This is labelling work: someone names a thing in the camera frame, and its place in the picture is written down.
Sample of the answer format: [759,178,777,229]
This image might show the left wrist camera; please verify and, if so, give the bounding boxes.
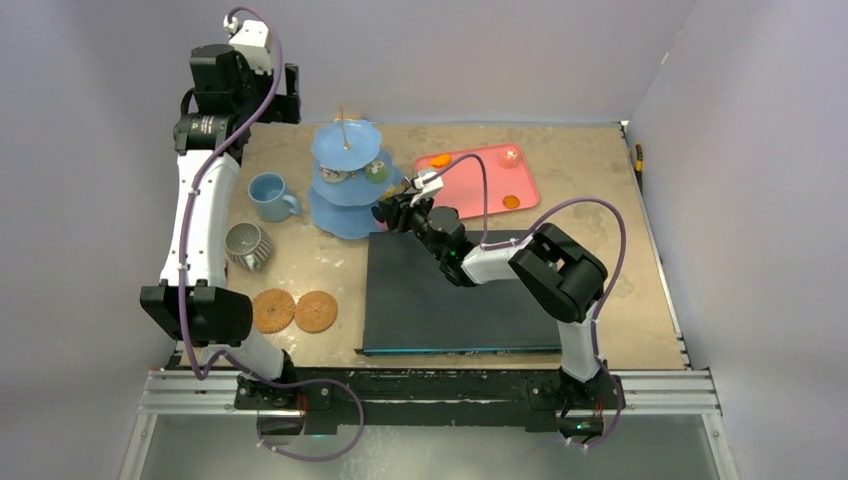
[223,17,273,76]

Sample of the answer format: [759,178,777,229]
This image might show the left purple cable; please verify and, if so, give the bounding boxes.
[177,6,366,465]

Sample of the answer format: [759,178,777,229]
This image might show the grey ribbed cup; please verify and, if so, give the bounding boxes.
[225,222,273,272]

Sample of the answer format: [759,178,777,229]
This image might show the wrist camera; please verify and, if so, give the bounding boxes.
[223,17,273,76]
[406,168,444,206]

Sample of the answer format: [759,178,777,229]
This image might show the aluminium frame rail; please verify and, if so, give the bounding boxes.
[120,368,739,479]

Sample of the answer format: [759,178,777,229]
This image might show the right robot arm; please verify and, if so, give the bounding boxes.
[371,193,623,407]

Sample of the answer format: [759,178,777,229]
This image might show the orange flower cookie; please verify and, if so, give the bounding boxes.
[428,153,452,169]

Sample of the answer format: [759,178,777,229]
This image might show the left round woven coaster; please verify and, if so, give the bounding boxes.
[252,288,296,334]

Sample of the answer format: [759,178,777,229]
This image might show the orange disc sweet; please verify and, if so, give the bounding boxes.
[502,195,521,210]

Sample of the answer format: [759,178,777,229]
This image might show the round woven coaster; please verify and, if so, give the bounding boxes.
[294,291,338,333]
[252,288,296,334]

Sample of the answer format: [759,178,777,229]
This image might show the right round woven coaster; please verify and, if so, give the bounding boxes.
[294,291,338,333]

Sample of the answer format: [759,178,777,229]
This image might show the pink serving tray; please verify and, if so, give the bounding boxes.
[413,143,540,219]

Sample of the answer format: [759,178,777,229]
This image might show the blue three-tier cake stand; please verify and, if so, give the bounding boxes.
[308,116,403,240]

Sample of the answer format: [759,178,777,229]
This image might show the yellow handled screwdriver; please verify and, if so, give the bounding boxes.
[633,143,644,174]

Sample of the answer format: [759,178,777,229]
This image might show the blue ceramic mug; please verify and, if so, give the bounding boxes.
[247,172,303,223]

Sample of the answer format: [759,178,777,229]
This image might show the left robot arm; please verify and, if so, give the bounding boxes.
[139,41,300,409]

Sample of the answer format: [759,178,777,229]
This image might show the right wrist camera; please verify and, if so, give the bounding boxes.
[406,168,444,206]

